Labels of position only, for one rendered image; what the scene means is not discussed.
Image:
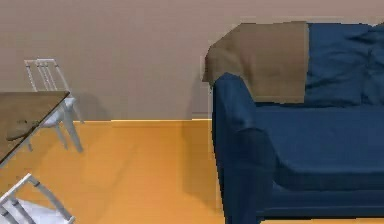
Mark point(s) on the brown blanket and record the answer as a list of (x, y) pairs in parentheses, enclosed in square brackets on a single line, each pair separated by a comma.
[(270, 60)]

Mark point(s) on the blue sofa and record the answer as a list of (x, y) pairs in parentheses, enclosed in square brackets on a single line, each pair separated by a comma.
[(300, 150)]

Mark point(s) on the white chair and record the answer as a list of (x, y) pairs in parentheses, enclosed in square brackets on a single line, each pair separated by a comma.
[(63, 106), (30, 210)]

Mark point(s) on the brown wooden table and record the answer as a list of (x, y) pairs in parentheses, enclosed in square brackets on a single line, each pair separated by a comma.
[(23, 110)]

